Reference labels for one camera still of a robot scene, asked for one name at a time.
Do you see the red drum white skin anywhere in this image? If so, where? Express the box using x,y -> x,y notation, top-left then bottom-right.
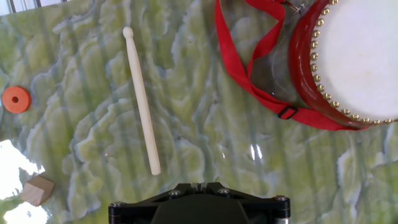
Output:
287,0 -> 398,129

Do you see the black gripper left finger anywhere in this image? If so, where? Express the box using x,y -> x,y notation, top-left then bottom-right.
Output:
108,182 -> 200,224

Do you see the small wooden cube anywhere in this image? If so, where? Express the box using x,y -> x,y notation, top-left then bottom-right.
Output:
20,175 -> 55,207

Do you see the orange ring disc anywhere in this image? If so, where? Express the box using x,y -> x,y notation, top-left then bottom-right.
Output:
1,86 -> 32,114

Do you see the red drum strap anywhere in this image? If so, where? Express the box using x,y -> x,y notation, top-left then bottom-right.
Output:
214,0 -> 368,131

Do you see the green marble pattern mat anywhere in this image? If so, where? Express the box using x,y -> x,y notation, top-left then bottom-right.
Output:
0,0 -> 398,224

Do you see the pale wooden drumstick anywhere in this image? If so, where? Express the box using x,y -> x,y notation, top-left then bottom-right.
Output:
122,26 -> 162,176

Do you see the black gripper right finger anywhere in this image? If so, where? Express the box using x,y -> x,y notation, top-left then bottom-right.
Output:
198,182 -> 292,224

